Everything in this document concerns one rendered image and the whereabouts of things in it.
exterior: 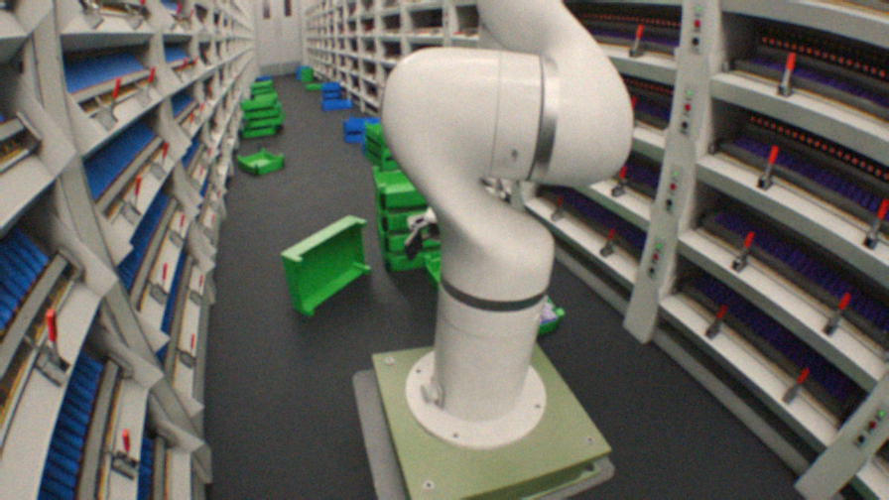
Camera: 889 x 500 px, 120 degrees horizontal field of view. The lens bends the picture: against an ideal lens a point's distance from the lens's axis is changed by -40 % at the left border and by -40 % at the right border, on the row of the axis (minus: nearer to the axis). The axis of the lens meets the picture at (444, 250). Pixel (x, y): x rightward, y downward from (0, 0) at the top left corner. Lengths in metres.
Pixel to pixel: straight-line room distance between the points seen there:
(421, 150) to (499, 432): 0.35
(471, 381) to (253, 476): 0.63
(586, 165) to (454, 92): 0.13
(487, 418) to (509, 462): 0.06
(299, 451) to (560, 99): 0.87
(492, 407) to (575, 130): 0.33
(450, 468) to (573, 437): 0.16
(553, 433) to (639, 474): 0.46
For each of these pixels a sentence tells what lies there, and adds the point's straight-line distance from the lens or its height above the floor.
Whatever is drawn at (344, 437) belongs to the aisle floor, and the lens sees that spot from 0.99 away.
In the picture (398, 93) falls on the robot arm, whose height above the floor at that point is 0.74.
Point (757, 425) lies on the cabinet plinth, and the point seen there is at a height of 0.03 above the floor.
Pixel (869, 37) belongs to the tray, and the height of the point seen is 0.92.
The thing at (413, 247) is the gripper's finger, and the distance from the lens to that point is 0.63.
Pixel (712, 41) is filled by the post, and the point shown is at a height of 0.83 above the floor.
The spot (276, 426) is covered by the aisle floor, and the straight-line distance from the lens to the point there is 1.05.
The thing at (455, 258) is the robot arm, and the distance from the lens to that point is 0.41.
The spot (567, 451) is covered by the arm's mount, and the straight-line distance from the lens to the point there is 0.55.
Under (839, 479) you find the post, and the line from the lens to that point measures 1.11.
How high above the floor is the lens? 0.80
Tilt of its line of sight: 30 degrees down
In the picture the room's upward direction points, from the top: straight up
